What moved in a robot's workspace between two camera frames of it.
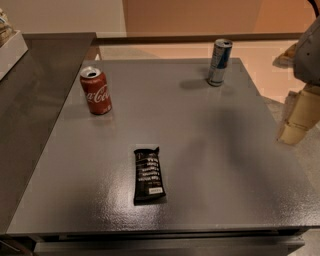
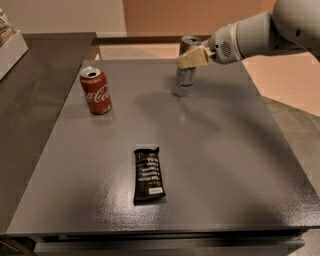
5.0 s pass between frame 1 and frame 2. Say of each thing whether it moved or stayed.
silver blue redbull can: moved
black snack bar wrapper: stayed
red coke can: stayed
